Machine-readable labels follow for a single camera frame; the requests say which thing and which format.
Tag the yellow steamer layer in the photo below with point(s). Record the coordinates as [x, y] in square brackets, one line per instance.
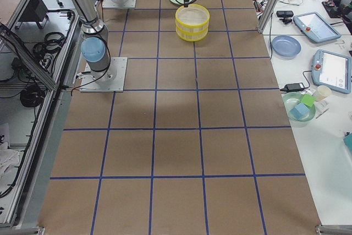
[192, 28]
[191, 36]

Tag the white steamer cloth liner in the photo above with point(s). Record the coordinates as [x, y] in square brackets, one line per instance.
[192, 16]

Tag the black webcam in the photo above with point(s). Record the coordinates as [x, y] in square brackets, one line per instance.
[285, 16]

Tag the blue plate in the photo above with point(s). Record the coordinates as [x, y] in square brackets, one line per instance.
[286, 47]

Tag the teach pendant far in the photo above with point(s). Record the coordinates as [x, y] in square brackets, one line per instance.
[315, 27]

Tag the teach pendant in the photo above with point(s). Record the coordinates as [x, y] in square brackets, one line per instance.
[332, 70]
[315, 27]

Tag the black power adapter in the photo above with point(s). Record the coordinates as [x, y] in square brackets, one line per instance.
[293, 87]

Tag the green bowl with blocks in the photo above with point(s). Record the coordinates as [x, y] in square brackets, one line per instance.
[293, 98]

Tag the green foam block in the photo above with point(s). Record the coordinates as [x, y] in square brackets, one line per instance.
[308, 100]

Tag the teach pendant near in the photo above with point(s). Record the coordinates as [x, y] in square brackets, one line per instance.
[332, 70]

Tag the blue foam block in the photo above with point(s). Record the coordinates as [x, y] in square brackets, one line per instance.
[299, 112]

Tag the paper cup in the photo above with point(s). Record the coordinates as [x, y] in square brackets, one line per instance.
[322, 92]

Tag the white rag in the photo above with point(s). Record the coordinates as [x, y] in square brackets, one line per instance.
[9, 158]

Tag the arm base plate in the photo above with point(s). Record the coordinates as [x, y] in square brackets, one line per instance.
[119, 4]
[112, 81]

